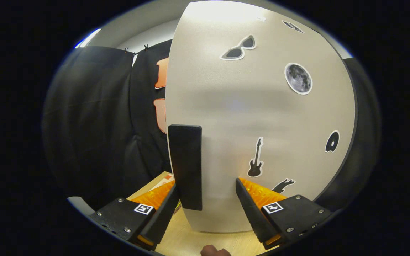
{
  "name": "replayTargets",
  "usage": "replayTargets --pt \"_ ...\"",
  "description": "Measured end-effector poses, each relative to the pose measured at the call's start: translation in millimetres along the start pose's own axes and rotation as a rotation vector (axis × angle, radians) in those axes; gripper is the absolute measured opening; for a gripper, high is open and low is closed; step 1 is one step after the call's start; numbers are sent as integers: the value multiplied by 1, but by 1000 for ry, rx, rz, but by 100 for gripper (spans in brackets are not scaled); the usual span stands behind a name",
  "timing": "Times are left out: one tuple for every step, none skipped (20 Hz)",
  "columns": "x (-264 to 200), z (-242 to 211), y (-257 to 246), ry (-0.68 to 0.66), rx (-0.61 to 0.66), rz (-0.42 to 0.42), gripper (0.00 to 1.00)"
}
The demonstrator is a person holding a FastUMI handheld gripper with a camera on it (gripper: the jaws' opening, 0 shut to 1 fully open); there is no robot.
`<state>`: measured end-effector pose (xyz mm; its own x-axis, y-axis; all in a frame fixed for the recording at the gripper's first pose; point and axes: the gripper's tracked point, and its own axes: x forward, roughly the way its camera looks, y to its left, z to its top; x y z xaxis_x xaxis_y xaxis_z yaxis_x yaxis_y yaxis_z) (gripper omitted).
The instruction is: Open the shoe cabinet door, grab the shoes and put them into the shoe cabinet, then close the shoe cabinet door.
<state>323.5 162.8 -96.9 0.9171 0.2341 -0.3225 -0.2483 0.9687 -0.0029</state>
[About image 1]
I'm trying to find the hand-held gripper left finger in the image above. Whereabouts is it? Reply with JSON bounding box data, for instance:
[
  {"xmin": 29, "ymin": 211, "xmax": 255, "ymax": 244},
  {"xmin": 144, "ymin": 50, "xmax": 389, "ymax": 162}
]
[{"xmin": 88, "ymin": 181, "xmax": 180, "ymax": 251}]

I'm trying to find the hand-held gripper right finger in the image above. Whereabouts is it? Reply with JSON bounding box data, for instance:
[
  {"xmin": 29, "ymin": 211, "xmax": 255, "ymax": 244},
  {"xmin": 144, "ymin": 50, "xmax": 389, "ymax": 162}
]
[{"xmin": 235, "ymin": 177, "xmax": 333, "ymax": 249}]

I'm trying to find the black door handle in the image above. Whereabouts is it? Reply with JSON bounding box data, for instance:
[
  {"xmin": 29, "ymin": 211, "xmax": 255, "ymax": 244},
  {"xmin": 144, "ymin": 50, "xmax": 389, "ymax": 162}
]
[{"xmin": 168, "ymin": 124, "xmax": 203, "ymax": 211}]

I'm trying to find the beige shoe cabinet door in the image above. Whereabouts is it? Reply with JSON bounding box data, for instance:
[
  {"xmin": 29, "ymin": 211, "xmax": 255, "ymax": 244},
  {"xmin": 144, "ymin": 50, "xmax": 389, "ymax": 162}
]
[{"xmin": 165, "ymin": 0, "xmax": 356, "ymax": 233}]

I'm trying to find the beige cover book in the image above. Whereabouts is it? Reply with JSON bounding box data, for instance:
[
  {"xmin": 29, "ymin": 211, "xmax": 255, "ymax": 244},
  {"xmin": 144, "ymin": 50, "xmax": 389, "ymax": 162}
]
[{"xmin": 151, "ymin": 171, "xmax": 175, "ymax": 191}]

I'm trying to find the grey curved panel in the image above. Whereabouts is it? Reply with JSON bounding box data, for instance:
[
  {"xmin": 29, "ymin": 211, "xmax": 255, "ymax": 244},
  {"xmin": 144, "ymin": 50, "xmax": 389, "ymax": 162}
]
[{"xmin": 67, "ymin": 196, "xmax": 95, "ymax": 215}]

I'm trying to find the black backdrop cloth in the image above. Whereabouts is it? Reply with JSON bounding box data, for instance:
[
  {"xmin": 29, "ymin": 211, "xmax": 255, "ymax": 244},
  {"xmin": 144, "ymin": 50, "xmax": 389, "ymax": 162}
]
[{"xmin": 42, "ymin": 39, "xmax": 382, "ymax": 214}]

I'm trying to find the row of black cloth clips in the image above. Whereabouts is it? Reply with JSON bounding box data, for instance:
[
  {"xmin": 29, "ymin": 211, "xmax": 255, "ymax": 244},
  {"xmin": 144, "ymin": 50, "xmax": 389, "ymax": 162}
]
[{"xmin": 124, "ymin": 44, "xmax": 149, "ymax": 54}]

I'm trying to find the long ceiling light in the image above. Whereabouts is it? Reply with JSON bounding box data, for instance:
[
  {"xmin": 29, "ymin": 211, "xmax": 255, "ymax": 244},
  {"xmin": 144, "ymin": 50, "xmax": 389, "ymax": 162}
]
[{"xmin": 75, "ymin": 28, "xmax": 101, "ymax": 49}]

